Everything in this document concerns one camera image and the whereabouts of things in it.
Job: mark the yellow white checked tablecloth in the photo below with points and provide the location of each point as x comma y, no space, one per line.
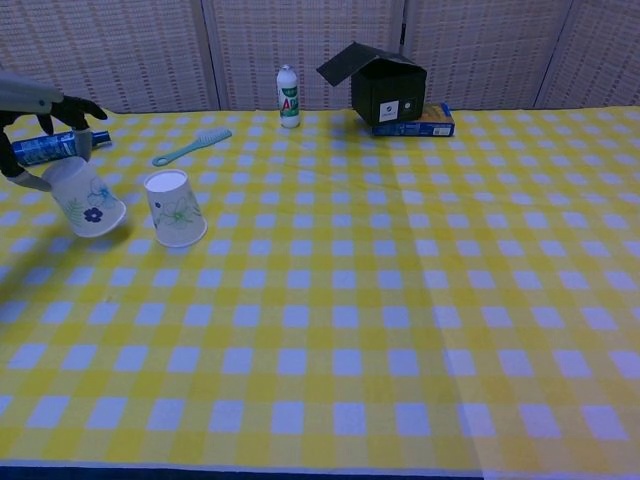
350,300

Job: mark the teal plastic comb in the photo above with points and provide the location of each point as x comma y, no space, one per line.
200,142

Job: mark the white paper cup green flower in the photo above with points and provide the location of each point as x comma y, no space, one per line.
175,210

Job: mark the white woven screen panel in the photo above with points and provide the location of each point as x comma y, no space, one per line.
480,50
600,55
130,50
305,35

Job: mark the blue spray bottle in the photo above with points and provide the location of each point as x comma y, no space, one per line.
45,147

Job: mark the white paper cup blue flower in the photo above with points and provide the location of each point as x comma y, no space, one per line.
82,197

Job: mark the white drink bottle green label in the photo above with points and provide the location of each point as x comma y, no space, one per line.
288,100

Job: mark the black open-lid box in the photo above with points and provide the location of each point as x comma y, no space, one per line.
385,92

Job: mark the flat blue carton box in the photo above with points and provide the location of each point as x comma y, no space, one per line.
430,129

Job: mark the grey black left robot hand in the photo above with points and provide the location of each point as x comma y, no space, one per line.
30,97

